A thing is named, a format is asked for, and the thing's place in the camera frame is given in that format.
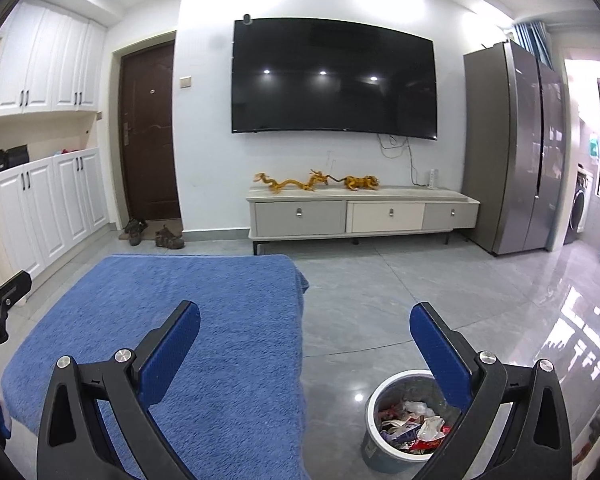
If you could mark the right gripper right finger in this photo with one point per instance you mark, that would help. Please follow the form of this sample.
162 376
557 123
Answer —
535 442

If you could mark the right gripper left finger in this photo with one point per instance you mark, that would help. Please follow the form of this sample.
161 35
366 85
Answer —
74 442

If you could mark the white rimmed trash bin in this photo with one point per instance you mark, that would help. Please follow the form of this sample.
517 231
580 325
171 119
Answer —
407 419

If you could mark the black box on counter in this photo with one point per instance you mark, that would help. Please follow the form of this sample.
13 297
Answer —
13 157

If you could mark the brown shoe left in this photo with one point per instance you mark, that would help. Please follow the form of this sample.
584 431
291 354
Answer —
134 230

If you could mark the brown shoe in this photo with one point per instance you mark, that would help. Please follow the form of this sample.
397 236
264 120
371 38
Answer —
164 238
134 230

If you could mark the blue fuzzy table cloth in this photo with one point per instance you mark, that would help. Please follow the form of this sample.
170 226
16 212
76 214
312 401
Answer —
235 407

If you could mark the brown shoe right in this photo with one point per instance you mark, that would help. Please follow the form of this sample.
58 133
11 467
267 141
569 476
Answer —
164 238

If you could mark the dark brown entrance door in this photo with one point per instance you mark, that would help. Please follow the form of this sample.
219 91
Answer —
146 138

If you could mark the washing machine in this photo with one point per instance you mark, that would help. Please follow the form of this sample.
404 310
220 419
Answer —
579 208

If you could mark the grey double door refrigerator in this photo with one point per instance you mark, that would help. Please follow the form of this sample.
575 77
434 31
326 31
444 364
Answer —
515 147

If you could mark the golden tiger figurine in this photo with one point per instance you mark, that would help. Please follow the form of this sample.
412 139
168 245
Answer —
361 183

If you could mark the white grey TV cabinet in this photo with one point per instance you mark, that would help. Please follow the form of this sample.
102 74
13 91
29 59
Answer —
336 213

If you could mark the golden dragon figurine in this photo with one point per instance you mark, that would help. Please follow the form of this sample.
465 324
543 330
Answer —
316 178

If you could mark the white upper wall cabinet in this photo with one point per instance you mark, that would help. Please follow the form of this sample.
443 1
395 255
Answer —
50 61

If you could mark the large black wall television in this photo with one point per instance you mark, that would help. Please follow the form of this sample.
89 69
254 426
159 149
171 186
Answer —
313 74

